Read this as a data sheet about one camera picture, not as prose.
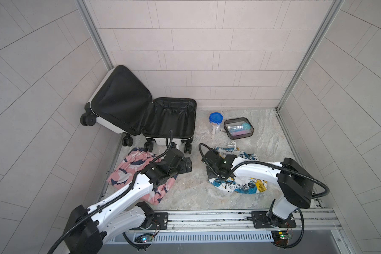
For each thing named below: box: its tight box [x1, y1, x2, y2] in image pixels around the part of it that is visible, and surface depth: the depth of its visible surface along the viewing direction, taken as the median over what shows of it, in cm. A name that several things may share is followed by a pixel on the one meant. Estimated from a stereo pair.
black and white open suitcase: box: [79, 65, 197, 154], surface depth 96 cm
